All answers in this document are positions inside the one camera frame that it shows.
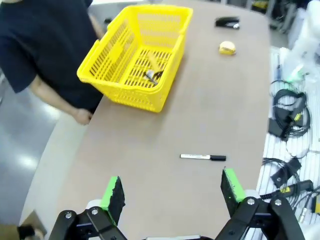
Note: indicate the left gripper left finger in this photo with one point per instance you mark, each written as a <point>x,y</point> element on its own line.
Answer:
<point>113,195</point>

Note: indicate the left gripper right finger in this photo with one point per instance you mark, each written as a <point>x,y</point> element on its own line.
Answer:
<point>232,190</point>

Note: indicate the yellow black utility knife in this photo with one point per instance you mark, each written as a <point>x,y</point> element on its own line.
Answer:
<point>154,61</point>

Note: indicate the person's right forearm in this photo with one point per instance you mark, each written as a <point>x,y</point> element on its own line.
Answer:
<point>52,97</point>

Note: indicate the person's left forearm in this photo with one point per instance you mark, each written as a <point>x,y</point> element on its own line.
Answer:
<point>97,26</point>

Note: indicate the yellow plastic basket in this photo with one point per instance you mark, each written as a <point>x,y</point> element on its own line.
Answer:
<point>112,50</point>

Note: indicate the person in navy t-shirt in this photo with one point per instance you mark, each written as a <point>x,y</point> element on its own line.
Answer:
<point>45,37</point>

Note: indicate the person's right hand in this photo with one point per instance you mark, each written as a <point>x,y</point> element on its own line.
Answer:
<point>82,117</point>

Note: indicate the white marker black cap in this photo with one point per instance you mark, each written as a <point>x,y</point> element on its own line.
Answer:
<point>197,157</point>

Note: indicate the yellow tape measure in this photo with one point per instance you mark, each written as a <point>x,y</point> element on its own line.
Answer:
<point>227,48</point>

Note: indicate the black stapler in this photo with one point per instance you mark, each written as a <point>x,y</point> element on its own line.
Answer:
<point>226,22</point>

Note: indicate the clear plastic bag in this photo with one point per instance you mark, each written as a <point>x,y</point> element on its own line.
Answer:
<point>305,37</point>

